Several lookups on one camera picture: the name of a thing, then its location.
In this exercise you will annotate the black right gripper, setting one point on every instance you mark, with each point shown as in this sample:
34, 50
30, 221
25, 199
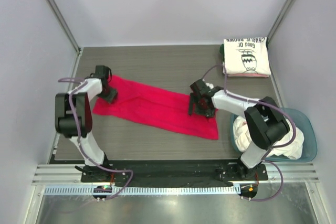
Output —
209, 113

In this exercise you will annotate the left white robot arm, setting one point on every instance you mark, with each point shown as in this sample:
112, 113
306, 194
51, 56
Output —
73, 120

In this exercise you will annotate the aluminium rail frame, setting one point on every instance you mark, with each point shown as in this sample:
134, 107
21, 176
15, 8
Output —
66, 174

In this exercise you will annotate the red t shirt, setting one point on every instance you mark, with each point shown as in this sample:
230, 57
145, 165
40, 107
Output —
153, 106

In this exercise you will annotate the aluminium corner post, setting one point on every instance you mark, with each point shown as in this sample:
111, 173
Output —
280, 17
59, 17

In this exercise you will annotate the left aluminium corner post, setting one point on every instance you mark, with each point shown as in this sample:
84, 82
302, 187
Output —
59, 17

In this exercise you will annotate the right aluminium corner post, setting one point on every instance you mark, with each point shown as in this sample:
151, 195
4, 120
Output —
280, 17

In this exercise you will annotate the folded pink t shirt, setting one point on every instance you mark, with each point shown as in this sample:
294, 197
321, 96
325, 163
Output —
250, 75

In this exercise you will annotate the crumpled white t shirt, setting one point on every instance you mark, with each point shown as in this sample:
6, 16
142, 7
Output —
242, 139

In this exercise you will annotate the blue plastic basket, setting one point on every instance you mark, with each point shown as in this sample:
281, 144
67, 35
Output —
302, 122

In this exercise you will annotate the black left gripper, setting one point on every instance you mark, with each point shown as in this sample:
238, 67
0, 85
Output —
114, 94

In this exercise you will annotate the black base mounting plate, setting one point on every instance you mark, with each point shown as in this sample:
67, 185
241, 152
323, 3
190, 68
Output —
200, 173

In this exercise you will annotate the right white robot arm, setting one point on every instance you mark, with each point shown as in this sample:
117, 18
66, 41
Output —
265, 121

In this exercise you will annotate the folded white printed t shirt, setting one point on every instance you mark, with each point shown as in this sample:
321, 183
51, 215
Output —
246, 55

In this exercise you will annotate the folded dark green t shirt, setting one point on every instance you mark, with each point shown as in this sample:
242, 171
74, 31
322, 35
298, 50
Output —
222, 53

